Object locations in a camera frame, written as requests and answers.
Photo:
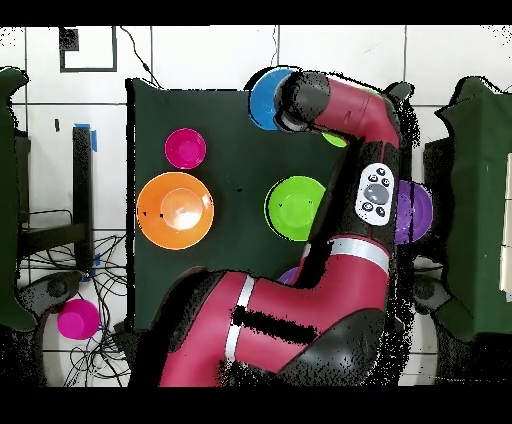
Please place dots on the small green bowl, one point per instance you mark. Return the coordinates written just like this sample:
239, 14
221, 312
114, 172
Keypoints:
294, 208

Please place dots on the large green bowl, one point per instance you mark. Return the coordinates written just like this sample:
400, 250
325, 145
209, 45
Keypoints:
334, 140

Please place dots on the blue bowl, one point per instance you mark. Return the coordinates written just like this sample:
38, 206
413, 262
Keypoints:
262, 100

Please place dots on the purple bowl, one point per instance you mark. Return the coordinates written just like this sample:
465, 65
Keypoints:
418, 212
288, 276

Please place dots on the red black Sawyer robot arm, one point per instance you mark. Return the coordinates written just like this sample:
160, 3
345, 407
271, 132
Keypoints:
312, 296

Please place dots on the dark green table cloth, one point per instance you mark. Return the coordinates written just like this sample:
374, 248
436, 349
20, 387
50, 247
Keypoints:
240, 160

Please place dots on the large orange bowl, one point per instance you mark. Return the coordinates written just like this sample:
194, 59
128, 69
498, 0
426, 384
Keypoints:
175, 210

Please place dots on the pink bowl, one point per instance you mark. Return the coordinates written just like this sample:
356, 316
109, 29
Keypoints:
185, 148

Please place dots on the black power adapter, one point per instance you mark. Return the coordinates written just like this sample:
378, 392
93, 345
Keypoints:
122, 336

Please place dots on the black grey base foot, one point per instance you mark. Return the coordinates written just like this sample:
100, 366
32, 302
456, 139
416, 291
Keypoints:
434, 296
56, 288

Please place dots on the pink cup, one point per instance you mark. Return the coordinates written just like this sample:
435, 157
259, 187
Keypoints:
78, 319

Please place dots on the green cloth covered table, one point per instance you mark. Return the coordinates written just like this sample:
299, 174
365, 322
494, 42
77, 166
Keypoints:
8, 200
476, 200

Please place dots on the black metal stool frame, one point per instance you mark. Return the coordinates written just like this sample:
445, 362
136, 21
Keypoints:
82, 180

